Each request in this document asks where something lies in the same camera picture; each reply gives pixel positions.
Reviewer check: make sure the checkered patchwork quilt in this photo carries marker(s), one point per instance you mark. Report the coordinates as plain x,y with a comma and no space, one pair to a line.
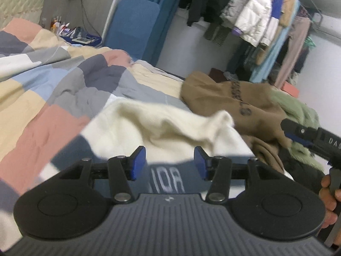
53,85

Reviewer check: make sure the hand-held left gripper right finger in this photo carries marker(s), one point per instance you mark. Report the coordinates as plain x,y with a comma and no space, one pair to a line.
200,162

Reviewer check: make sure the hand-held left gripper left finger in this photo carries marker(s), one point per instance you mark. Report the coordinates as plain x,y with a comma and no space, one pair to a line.
139,162

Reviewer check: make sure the person's right hand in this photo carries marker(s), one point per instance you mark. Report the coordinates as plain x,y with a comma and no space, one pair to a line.
329,200

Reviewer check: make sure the tan hanging garment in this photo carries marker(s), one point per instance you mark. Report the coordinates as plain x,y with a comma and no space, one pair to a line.
287,5

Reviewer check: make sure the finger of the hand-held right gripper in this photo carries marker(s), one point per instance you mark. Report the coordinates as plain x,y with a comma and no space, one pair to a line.
294,132

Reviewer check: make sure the beige hanging pants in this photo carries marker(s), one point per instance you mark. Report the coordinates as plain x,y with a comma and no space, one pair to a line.
293,50

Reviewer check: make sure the green fleece garment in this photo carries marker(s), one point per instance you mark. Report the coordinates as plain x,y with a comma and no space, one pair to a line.
298,109

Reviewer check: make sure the orange box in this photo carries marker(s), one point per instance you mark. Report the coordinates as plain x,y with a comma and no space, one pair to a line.
290,89

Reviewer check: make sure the white puffer jacket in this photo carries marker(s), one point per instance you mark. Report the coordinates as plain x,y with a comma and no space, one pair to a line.
254,13

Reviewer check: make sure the brown printed hoodie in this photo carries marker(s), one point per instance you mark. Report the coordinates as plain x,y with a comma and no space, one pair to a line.
226,98

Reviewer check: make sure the cluttered blue bedside tray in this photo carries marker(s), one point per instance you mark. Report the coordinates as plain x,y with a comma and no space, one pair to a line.
80,37

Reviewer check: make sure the striped hanging garment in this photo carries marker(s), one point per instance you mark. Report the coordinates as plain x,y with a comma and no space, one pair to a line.
216,33

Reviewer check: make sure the light blue hanging garment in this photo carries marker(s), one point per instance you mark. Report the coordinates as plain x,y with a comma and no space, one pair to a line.
271,61

